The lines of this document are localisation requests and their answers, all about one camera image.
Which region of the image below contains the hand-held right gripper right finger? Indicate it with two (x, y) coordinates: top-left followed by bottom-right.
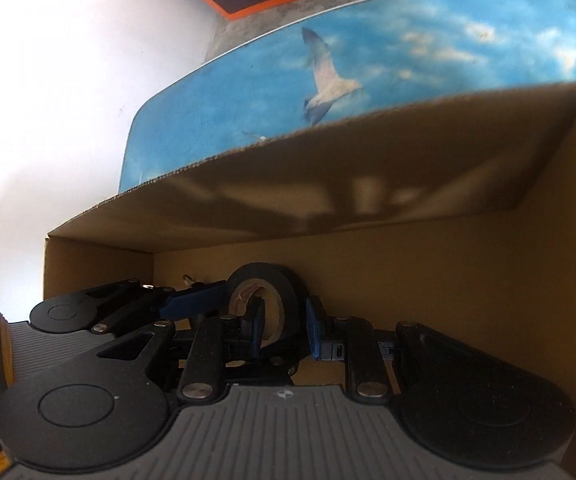
(305, 296), (436, 405)

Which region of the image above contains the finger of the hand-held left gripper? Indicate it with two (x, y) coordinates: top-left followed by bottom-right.
(88, 280), (229, 333)

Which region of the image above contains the black tape roll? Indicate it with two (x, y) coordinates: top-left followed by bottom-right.
(227, 262), (311, 356)

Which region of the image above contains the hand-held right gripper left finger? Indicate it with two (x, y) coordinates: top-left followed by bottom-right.
(96, 297), (269, 403)

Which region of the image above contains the brown cardboard box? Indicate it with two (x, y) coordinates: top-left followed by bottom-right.
(42, 80), (576, 480)

